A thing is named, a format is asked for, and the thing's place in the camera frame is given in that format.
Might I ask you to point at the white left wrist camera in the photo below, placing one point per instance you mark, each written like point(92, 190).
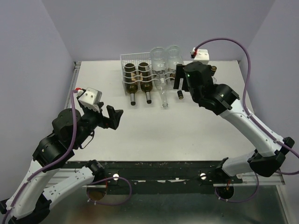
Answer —
point(90, 98)

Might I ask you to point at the white wire wine rack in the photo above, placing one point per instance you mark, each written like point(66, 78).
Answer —
point(136, 59)

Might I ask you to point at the clear square bottle brown label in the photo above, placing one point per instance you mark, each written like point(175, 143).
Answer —
point(172, 76)

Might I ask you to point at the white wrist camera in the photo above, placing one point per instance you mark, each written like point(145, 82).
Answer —
point(200, 55)
point(90, 98)

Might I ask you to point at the clear tall bottle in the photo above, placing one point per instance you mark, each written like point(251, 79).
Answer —
point(163, 91)

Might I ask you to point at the small black bottle cap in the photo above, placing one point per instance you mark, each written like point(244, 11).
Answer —
point(180, 94)

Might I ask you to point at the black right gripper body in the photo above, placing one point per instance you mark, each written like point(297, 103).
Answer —
point(180, 73)

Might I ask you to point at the clear flask bottle black cap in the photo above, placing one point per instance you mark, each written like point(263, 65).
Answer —
point(213, 70)

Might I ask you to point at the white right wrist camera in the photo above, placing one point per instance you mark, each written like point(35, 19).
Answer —
point(200, 55)

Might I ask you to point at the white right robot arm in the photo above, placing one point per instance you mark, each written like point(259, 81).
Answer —
point(270, 148)

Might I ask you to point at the green wine bottle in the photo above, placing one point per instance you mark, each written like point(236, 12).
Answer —
point(131, 82)

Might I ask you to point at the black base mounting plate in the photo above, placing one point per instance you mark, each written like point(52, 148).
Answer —
point(163, 177)

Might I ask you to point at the round clear bottle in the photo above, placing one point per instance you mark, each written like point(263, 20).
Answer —
point(158, 63)
point(174, 57)

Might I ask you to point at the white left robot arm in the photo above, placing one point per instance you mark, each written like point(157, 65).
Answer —
point(33, 200)

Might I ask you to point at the dark wine bottle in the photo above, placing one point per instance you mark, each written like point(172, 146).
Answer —
point(145, 80)

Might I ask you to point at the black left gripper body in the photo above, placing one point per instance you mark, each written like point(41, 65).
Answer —
point(92, 119)

